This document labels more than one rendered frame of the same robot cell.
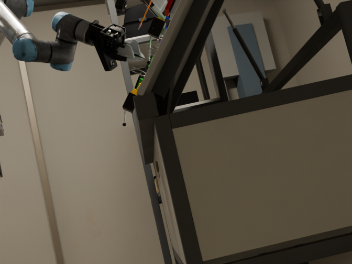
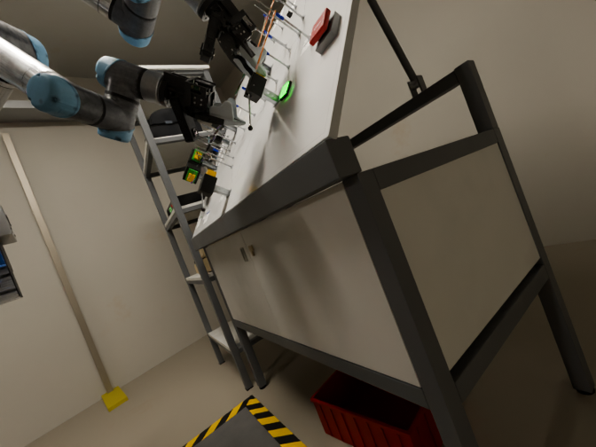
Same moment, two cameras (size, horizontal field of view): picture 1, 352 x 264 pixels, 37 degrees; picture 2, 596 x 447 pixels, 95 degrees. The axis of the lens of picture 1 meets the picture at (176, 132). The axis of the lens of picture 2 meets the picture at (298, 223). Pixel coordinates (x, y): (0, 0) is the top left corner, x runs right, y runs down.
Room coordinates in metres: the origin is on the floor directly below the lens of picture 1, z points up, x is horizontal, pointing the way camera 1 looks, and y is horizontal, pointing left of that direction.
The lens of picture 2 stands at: (0.99, 0.36, 0.77)
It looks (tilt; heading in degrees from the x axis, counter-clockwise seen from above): 1 degrees down; 332
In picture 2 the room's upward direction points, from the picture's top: 21 degrees counter-clockwise
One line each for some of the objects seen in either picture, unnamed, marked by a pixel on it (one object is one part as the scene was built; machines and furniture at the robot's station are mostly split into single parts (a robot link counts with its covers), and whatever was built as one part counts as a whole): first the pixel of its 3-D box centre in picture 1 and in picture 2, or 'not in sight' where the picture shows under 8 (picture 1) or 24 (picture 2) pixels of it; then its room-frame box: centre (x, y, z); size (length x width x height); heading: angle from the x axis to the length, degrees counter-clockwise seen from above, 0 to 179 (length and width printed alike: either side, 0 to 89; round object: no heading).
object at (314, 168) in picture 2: (147, 139); (232, 223); (1.91, 0.11, 0.83); 1.18 x 0.05 x 0.06; 4
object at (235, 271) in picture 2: (165, 201); (237, 283); (2.19, 0.11, 0.60); 0.55 x 0.02 x 0.39; 4
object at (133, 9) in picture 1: (147, 26); (171, 130); (2.75, 0.02, 1.56); 0.30 x 0.23 x 0.19; 96
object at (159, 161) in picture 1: (168, 197); (303, 284); (1.64, 0.07, 0.60); 0.55 x 0.03 x 0.39; 4
